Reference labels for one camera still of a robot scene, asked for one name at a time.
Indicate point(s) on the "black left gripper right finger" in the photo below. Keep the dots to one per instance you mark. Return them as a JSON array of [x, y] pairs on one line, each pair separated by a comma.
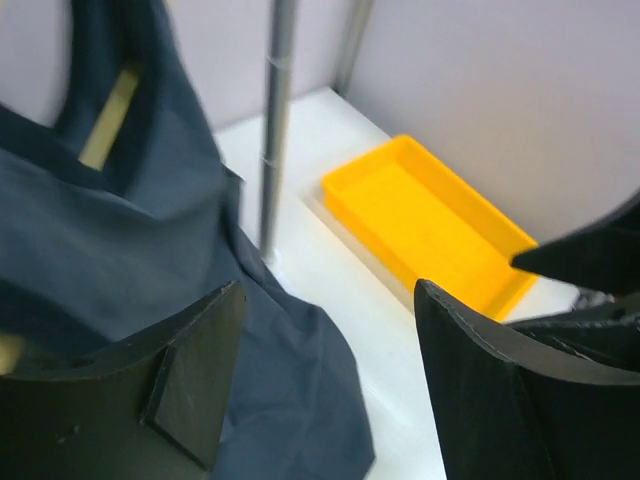
[[553, 397]]

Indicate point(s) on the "silver white clothes rack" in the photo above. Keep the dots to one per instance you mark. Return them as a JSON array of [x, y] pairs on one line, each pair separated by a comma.
[[279, 73]]

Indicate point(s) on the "yellow hanger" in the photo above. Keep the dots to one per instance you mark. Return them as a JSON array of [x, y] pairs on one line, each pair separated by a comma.
[[17, 352]]

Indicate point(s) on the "yellow plastic tray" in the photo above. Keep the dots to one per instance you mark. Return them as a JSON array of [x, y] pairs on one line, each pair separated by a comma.
[[420, 220]]

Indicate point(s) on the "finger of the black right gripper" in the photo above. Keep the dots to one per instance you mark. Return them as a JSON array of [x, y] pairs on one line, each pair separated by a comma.
[[602, 256]]

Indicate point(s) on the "blue printed tank top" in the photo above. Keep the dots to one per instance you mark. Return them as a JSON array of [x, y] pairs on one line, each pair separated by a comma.
[[156, 230]]

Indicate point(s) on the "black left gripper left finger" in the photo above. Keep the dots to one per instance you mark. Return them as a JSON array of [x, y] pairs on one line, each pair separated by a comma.
[[150, 406]]

